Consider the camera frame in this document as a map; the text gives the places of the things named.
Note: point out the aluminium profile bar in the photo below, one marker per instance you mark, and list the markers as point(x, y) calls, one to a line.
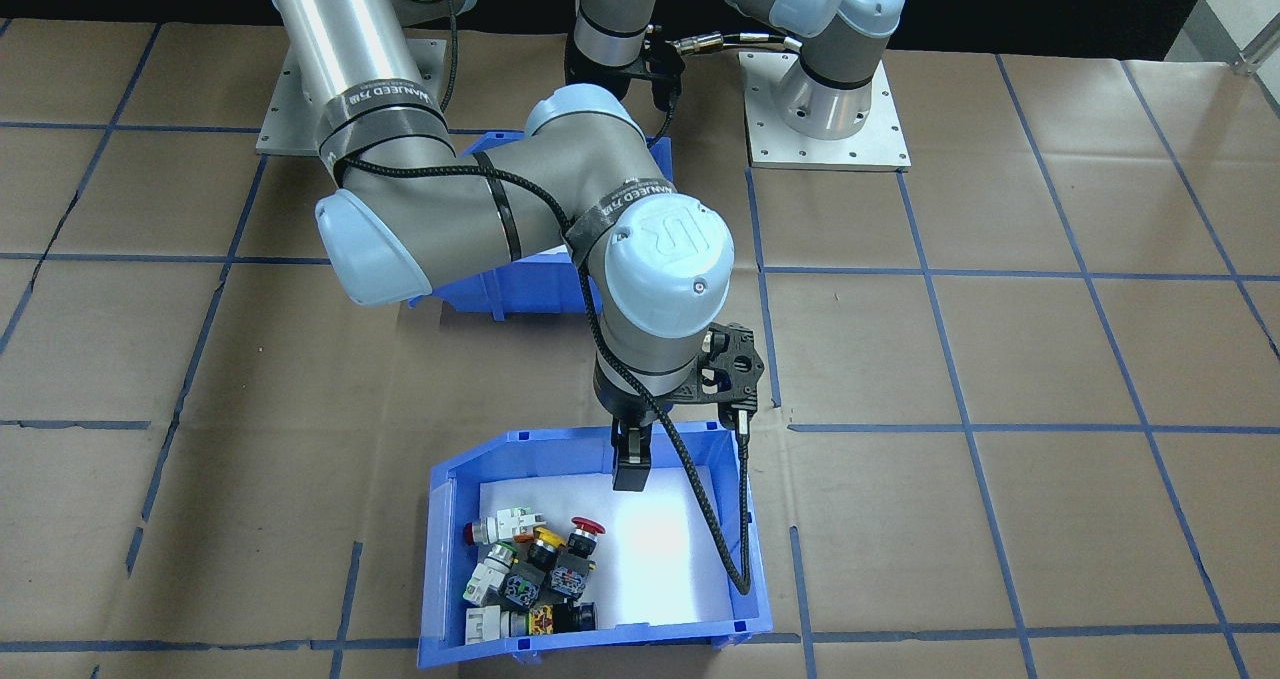
point(1258, 59)

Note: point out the red mushroom stop switch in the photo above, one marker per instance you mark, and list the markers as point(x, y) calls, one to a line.
point(578, 564)

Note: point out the white switch with red lens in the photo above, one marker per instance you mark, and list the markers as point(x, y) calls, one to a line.
point(510, 524)

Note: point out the yellow push button switch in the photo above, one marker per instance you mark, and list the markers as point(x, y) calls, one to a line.
point(530, 574)

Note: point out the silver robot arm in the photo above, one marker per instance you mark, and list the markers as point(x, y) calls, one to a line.
point(350, 39)
point(830, 89)

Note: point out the black knob switch yellow block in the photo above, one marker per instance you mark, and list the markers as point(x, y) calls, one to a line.
point(570, 617)

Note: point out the blue bin with push buttons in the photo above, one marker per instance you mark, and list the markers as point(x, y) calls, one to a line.
point(450, 559)

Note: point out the white square base plate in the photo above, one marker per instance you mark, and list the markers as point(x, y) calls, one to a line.
point(770, 149)
point(290, 129)

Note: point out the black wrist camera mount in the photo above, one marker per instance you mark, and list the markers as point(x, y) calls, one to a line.
point(735, 364)
point(662, 64)

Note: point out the blue bin with batteries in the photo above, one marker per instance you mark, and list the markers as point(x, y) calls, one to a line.
point(520, 289)

